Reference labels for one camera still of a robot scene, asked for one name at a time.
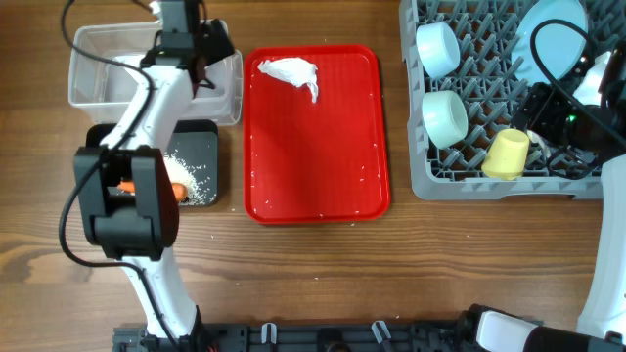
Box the yellow plastic cup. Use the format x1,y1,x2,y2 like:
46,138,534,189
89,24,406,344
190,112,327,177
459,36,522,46
481,129,530,181

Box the light blue plate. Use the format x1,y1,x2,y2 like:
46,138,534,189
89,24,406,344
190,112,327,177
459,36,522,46
511,0,589,85

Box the white napkin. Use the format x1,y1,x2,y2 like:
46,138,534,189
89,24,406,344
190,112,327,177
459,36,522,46
257,57,319,104

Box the green bowl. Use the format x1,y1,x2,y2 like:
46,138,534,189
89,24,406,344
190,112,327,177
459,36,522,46
422,90,469,149

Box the small light blue bowl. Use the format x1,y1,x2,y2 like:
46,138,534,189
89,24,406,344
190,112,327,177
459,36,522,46
416,22,461,79

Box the white rice pile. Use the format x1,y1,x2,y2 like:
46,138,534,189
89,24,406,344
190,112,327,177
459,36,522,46
164,154,217,206

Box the orange carrot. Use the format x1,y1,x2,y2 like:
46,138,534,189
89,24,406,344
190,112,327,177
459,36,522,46
117,181,188,202

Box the white plastic spoon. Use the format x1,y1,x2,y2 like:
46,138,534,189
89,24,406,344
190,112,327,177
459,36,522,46
526,130,552,159

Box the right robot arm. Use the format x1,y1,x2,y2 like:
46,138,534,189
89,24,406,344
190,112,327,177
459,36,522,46
455,156,625,337

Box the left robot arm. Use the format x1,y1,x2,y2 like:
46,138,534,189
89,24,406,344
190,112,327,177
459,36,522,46
59,1,240,351

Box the grey dishwasher rack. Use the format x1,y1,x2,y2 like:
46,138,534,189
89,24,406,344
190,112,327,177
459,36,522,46
399,0,625,200

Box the black waste tray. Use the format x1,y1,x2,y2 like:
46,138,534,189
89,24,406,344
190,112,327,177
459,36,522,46
73,120,219,217

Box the clear plastic bin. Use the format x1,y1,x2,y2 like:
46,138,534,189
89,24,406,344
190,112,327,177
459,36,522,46
68,22,243,125

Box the red serving tray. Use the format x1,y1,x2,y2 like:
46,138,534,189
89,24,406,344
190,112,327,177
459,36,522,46
243,44,391,225

